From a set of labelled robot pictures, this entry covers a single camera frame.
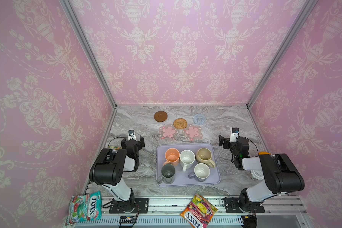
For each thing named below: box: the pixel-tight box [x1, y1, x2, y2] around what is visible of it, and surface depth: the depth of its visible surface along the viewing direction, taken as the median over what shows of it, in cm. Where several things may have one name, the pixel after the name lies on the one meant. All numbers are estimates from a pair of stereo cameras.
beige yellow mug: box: [195, 147, 216, 169], surface depth 85 cm
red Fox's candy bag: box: [179, 191, 219, 228], surface depth 71 cm
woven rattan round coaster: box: [173, 117, 188, 130], surface depth 111 cm
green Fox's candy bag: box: [65, 190, 102, 227], surface depth 74 cm
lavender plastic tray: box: [155, 142, 221, 187], surface depth 86 cm
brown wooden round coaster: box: [153, 110, 168, 123], surface depth 115 cm
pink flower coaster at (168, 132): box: [158, 123, 180, 141], surface depth 105 cm
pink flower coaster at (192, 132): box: [182, 124, 203, 142], surface depth 105 cm
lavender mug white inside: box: [188, 162, 211, 182], surface depth 81 cm
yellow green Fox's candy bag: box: [108, 145, 123, 150], surface depth 96 cm
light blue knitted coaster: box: [192, 113, 207, 125], surface depth 115 cm
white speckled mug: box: [179, 149, 196, 173], surface depth 85 cm
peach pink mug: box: [162, 147, 181, 166], surface depth 86 cm
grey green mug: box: [156, 163, 176, 185], surface depth 81 cm
